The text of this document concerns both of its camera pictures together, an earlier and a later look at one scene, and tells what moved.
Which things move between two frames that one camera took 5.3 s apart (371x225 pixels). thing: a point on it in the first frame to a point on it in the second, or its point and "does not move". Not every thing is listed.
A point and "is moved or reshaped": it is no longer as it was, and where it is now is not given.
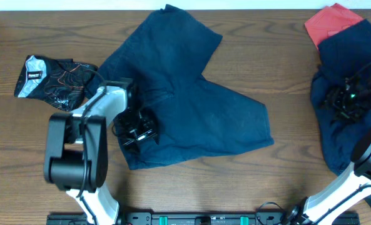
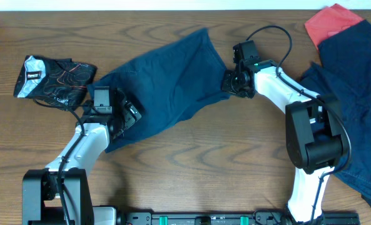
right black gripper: [335, 98] to [226, 85]
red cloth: [328, 20] does not move
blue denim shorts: [164, 56] is moved or reshaped
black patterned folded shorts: [60, 83] does not move
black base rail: [226, 218] does not move
